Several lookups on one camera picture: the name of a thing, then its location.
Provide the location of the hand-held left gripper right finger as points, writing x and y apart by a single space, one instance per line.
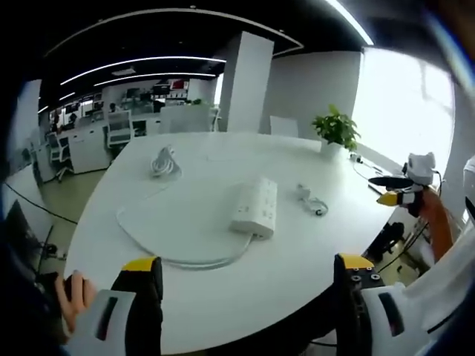
375 319

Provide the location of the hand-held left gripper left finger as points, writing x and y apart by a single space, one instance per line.
111 319

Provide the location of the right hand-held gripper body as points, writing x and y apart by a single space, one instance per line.
421 167

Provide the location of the white charger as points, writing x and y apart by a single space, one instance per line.
304 191

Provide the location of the white power strip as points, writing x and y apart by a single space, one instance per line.
256 207

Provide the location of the ceiling light strip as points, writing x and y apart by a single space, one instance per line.
159 76
148 64
352 20

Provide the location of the white office desk row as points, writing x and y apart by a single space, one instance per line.
89 148

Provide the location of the person's left hand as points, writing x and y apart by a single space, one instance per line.
76 296

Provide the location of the black office chair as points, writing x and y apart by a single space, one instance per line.
387 239

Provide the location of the bright window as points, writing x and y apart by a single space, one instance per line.
404 111

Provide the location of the person's white shirt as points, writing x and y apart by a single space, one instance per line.
445 296

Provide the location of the potted green plant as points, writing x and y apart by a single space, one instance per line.
335 128

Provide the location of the white chair backrest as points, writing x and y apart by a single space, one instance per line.
185 119
283 125

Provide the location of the dark monitor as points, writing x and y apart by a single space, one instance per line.
22 230

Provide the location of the white mesh office chair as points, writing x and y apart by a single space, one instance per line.
57 150
119 128

